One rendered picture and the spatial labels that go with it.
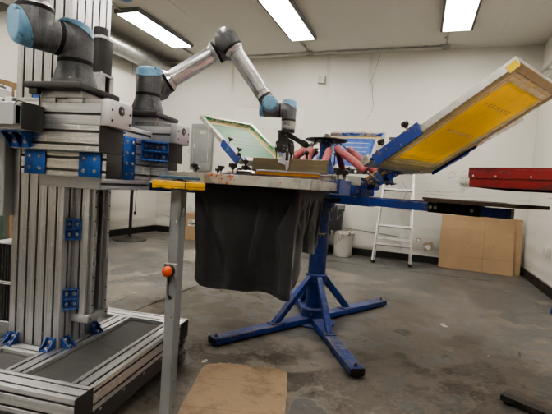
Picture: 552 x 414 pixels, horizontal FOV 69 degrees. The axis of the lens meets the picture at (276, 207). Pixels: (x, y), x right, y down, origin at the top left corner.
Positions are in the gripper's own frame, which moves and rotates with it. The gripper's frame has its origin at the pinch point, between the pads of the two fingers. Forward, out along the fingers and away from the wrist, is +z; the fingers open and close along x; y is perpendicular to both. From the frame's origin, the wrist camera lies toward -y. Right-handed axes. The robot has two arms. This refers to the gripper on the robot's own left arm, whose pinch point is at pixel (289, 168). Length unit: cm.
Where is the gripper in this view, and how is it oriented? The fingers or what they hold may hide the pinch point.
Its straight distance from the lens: 209.9
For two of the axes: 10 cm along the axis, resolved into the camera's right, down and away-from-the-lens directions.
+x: -3.4, 0.3, -9.4
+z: -0.6, 10.0, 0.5
